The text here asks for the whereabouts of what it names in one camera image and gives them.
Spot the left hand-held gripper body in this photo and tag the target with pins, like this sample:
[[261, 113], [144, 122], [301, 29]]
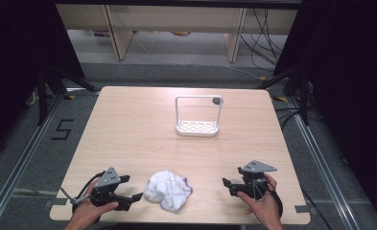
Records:
[[107, 179]]

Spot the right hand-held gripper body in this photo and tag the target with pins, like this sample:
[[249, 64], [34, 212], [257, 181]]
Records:
[[256, 166]]

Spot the white cloth with purple trim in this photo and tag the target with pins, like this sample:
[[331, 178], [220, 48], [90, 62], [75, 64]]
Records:
[[167, 190]]

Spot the person's right hand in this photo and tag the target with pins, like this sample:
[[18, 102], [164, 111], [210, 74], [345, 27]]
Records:
[[266, 207]]

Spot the person's left hand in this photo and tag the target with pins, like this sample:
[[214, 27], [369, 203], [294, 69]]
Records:
[[87, 211]]

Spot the yellow black floor tape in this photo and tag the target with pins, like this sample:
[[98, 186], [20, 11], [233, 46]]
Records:
[[280, 99], [70, 97]]

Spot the dark round knob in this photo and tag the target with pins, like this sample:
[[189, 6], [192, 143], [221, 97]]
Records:
[[216, 101]]

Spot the black metal stand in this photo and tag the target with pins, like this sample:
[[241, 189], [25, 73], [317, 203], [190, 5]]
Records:
[[42, 102], [304, 102]]

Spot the black curtain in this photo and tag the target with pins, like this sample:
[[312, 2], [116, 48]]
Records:
[[10, 64], [352, 80]]

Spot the beige wooden desk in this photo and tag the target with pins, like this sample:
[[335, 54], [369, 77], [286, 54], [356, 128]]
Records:
[[122, 41]]

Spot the yellow object under desk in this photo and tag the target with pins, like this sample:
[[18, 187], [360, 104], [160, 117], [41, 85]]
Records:
[[180, 33]]

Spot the metal floor rail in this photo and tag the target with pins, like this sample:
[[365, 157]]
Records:
[[315, 159], [23, 159]]

